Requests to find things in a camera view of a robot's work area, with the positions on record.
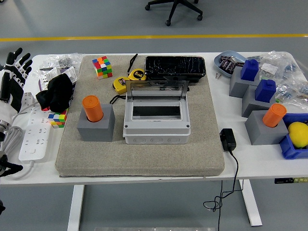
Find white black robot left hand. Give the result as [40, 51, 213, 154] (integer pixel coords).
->
[0, 47, 33, 123]

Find orange cylinder battery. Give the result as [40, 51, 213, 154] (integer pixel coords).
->
[82, 95, 104, 122]
[262, 103, 288, 128]

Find black cloth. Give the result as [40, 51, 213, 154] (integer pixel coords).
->
[35, 73, 74, 113]

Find small colourful puzzle cube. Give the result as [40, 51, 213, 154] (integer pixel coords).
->
[48, 108, 70, 129]

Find white power strip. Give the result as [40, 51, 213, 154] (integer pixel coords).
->
[18, 107, 52, 162]

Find clear bag of small parts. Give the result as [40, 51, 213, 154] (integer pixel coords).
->
[38, 53, 83, 73]

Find white printed packet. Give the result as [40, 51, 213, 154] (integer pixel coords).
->
[38, 66, 78, 91]

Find large colourful puzzle cube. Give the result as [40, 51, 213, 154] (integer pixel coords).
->
[92, 56, 114, 80]

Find grey block with round hole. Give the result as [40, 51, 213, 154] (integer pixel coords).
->
[77, 103, 116, 142]

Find yellow tape measure plain label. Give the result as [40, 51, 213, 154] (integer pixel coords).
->
[109, 77, 128, 105]

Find yellow tape measure marked 5m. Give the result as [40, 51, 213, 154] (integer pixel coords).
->
[127, 53, 148, 81]

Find white table leg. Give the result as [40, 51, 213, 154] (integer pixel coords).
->
[67, 184, 85, 231]
[239, 179, 263, 227]

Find grey-brown fabric mat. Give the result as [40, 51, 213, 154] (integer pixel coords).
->
[55, 54, 226, 178]

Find black glossy plastic tray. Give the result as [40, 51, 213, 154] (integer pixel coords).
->
[144, 55, 207, 84]

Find black office chair base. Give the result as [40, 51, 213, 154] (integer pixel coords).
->
[144, 0, 204, 27]

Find purple packets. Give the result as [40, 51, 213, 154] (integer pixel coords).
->
[218, 55, 245, 73]

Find black power adapter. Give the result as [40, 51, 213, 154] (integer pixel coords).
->
[219, 128, 237, 152]

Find grey block holder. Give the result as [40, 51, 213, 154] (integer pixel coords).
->
[244, 110, 289, 146]
[229, 66, 261, 99]
[241, 85, 277, 118]

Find blue-grey bowl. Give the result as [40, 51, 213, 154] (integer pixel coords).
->
[214, 50, 248, 78]

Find blue plastic piece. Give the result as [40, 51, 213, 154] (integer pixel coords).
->
[241, 59, 259, 81]
[255, 79, 277, 103]

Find clear bags of components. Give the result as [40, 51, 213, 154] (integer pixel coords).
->
[247, 50, 308, 110]

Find blue plastic bin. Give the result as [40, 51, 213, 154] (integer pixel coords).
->
[279, 113, 308, 160]

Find black table control panel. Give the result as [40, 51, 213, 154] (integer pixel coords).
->
[274, 177, 308, 185]

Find yellow lemon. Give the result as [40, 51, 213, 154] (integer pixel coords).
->
[287, 121, 308, 149]

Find white power strip cable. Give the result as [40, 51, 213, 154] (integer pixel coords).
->
[0, 100, 40, 180]

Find grey plastic enclosure box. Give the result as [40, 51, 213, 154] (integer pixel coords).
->
[122, 91, 192, 145]

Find black plastic bracket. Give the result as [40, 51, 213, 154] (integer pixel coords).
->
[163, 76, 191, 92]

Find black adapter cord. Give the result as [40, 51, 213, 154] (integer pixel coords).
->
[203, 148, 244, 231]

